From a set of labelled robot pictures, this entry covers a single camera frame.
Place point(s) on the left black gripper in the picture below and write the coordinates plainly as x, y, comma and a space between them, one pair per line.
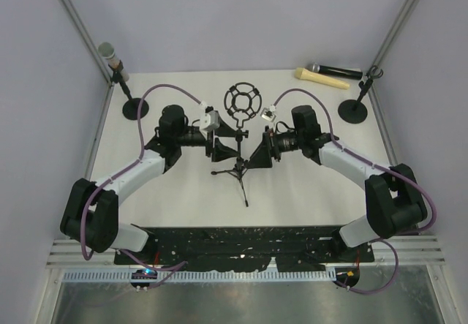
216, 150

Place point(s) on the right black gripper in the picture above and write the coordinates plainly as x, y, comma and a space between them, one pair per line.
262, 157

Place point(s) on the black tripod stand with shockmount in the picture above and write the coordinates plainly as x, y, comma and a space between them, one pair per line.
242, 102

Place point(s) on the cream condenser microphone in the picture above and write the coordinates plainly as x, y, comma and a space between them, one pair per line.
304, 74

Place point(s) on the black round-base mic stand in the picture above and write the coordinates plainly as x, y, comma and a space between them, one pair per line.
353, 111

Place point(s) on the black silver handheld microphone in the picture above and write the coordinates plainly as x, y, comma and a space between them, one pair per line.
334, 71

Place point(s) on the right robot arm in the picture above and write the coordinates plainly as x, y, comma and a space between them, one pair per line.
393, 203

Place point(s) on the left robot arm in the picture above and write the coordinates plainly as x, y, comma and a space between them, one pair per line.
92, 210

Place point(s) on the rear black round-base stand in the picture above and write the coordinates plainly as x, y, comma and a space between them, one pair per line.
129, 109

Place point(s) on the grey microphone on stand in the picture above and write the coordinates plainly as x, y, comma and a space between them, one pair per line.
107, 52

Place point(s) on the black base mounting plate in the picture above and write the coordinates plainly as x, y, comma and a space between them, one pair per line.
249, 249

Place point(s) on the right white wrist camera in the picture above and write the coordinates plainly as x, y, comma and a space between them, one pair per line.
269, 113

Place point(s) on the white slotted cable duct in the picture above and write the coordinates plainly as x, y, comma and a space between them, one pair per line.
139, 275

